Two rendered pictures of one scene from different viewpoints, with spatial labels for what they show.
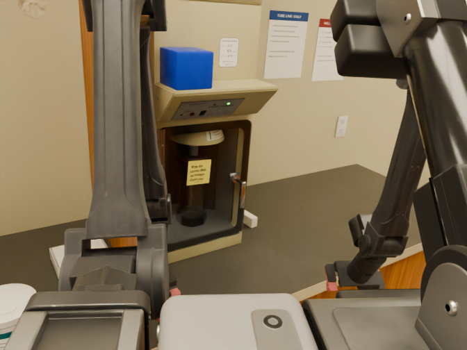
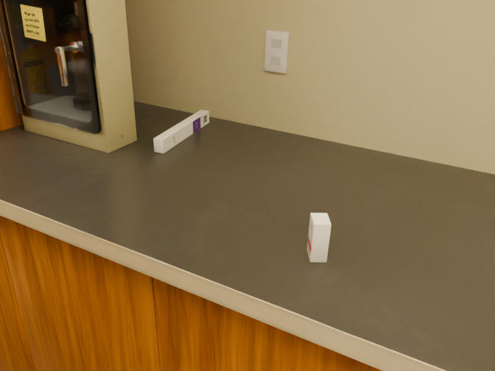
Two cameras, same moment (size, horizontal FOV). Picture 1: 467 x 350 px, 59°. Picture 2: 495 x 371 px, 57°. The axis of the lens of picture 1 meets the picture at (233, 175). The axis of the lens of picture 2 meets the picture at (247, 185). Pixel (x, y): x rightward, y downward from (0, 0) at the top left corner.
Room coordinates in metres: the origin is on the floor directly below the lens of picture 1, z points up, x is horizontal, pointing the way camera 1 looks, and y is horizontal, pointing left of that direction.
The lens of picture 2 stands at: (1.05, -1.16, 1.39)
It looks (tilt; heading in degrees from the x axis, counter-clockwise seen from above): 26 degrees down; 62
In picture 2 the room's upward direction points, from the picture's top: 2 degrees clockwise
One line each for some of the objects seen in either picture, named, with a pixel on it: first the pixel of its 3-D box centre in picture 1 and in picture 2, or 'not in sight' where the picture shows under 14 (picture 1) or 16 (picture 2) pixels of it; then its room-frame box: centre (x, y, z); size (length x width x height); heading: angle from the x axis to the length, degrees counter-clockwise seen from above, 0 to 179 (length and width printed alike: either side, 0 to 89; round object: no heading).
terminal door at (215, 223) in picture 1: (205, 186); (46, 46); (1.14, 0.08, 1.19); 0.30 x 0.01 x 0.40; 124
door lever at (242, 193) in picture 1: (239, 192); (68, 64); (1.18, -0.02, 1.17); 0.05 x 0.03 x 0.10; 34
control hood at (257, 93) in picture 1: (218, 103); not in sight; (1.10, 0.06, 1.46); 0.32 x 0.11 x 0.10; 124
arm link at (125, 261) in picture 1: (111, 290); not in sight; (0.34, 0.12, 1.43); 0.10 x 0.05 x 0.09; 8
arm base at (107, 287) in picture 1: (101, 329); not in sight; (0.27, 0.10, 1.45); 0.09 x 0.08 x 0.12; 98
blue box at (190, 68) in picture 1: (185, 67); not in sight; (1.04, 0.14, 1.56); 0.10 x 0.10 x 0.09; 34
